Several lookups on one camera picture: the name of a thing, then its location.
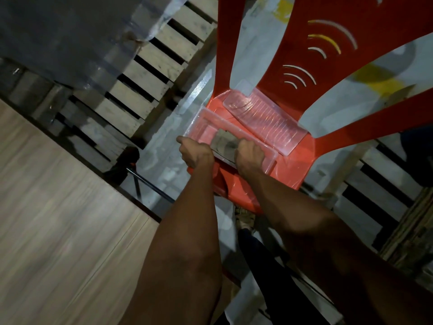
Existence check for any person's right hand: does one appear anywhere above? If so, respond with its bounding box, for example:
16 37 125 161
235 139 265 176

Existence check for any person's left hand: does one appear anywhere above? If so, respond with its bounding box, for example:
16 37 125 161
176 136 215 169

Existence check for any grey block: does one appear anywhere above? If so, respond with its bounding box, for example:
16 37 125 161
210 129 241 163

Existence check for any person's right forearm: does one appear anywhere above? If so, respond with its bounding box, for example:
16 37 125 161
242 167 433 325

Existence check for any person's left forearm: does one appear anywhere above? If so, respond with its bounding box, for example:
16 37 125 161
119 162 224 325

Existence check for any clear plastic container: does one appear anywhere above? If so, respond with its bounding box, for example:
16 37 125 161
184 107 279 175

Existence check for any clear plastic lid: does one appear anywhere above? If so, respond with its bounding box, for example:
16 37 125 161
223 80 309 157

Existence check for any black metal rod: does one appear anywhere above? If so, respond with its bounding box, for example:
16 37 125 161
127 167 176 203

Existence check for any person's shoe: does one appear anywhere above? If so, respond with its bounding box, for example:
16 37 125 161
235 206 256 234

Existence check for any wooden pallet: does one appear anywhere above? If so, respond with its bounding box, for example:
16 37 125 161
0 0 219 173
304 133 427 251

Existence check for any red plastic chair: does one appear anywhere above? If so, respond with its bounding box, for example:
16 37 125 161
187 0 433 215

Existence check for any person's dark trouser leg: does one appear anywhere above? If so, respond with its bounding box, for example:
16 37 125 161
237 229 330 325

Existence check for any plastic-wrapped grey bundle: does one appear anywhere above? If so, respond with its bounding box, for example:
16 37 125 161
0 0 190 93

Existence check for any stack of flat cardboard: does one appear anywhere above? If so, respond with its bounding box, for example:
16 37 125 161
380 188 433 281

